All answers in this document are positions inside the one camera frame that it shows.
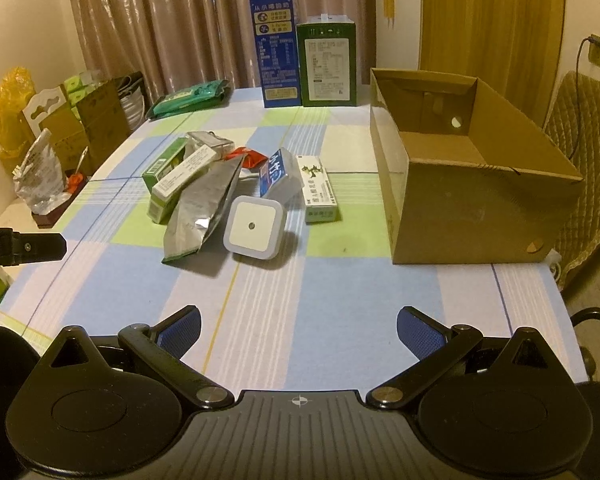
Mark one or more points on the red snack packet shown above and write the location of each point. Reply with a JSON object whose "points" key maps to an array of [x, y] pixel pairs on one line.
{"points": [[251, 159]]}

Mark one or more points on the brown cardboard carrier box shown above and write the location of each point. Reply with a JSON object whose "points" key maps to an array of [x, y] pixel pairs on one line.
{"points": [[84, 139]]}

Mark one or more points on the stacked white bowls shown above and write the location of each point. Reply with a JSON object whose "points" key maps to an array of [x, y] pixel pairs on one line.
{"points": [[132, 95]]}

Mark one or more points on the blue milk carton box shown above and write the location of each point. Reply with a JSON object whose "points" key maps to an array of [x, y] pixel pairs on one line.
{"points": [[274, 24]]}

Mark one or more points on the white long medicine box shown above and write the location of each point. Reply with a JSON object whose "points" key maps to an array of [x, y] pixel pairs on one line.
{"points": [[181, 174]]}

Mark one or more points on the white square night light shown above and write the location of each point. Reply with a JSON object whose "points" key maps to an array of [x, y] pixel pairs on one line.
{"points": [[254, 227]]}

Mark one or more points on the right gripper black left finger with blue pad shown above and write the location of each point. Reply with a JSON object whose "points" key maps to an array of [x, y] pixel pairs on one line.
{"points": [[157, 351]]}

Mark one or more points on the green wet wipes pack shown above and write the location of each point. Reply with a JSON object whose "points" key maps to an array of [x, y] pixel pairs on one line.
{"points": [[197, 97]]}

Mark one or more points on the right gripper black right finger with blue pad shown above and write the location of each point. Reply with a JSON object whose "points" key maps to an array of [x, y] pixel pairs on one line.
{"points": [[438, 349]]}

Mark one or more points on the crumpled silver white bag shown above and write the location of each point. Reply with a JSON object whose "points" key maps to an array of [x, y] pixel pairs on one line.
{"points": [[39, 180]]}

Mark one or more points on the yellow plastic bag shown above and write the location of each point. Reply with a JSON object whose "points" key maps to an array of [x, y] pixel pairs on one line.
{"points": [[16, 90]]}

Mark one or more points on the white green medicine box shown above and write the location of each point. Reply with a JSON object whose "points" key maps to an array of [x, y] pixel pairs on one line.
{"points": [[319, 198]]}

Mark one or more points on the green tissue boxes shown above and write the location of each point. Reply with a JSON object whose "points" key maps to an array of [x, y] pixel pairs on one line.
{"points": [[79, 86]]}

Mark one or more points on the clear box blue label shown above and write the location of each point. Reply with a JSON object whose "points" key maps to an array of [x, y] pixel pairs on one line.
{"points": [[279, 177]]}

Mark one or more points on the clear plastic small box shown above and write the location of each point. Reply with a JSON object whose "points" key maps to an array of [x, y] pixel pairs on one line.
{"points": [[196, 139]]}

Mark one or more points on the quilted covered chair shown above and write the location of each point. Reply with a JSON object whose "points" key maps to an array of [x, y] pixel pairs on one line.
{"points": [[574, 126]]}

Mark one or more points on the dark green carton box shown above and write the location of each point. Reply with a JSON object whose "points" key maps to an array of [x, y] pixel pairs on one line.
{"points": [[327, 52]]}

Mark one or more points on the beige curtain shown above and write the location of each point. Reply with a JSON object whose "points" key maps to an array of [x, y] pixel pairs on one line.
{"points": [[177, 43]]}

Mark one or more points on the checkered tablecloth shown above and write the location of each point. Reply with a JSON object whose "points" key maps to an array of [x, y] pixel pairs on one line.
{"points": [[320, 315]]}

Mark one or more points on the silver foil pouch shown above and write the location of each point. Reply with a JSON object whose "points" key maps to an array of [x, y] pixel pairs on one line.
{"points": [[200, 209]]}

